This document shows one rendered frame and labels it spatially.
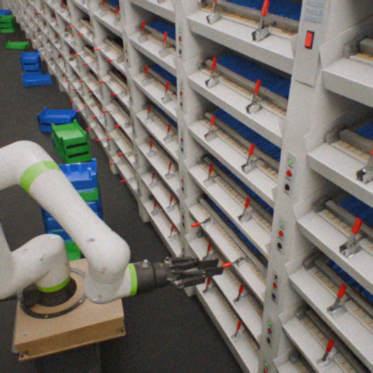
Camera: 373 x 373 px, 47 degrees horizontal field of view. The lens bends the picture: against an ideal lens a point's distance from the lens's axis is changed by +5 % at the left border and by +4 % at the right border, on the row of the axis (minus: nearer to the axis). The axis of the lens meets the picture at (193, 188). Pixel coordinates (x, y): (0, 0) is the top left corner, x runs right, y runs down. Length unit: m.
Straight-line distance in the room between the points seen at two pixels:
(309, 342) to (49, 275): 0.90
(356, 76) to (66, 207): 0.79
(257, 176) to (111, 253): 0.50
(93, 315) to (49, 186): 0.59
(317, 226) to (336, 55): 0.41
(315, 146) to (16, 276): 1.05
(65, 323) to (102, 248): 0.59
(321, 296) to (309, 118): 0.48
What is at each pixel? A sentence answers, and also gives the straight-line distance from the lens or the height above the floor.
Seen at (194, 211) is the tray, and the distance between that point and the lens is 1.82.
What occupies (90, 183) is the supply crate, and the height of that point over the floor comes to 0.43.
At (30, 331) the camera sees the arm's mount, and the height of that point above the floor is 0.37.
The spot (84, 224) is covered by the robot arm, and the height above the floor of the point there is 0.90.
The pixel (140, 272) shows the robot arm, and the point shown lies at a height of 0.73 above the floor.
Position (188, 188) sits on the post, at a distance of 1.80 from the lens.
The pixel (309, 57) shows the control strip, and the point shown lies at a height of 1.34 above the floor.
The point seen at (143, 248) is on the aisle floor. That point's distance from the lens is 2.49.
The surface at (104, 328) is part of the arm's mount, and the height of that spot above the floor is 0.34.
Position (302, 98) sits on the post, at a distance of 1.03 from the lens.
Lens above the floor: 1.57
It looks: 31 degrees down
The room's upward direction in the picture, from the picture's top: straight up
